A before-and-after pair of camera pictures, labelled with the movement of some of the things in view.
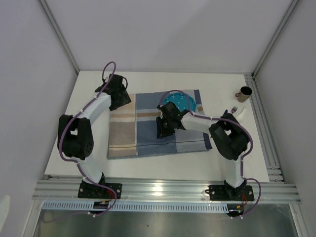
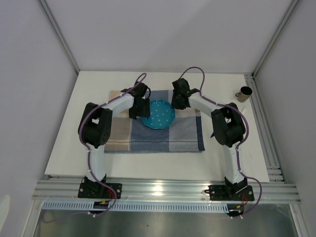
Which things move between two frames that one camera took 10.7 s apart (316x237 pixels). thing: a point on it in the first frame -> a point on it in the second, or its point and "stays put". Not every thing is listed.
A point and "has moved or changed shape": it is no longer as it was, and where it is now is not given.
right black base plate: [218, 193] stays put
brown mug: [244, 94] stays put
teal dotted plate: [183, 101] has moved or changed shape
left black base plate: [92, 190] stays put
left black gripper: [125, 98] -> [145, 112]
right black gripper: [162, 133] -> [174, 104]
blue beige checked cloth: [146, 123] has moved or changed shape
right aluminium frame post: [290, 11] stays put
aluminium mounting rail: [169, 191] stays put
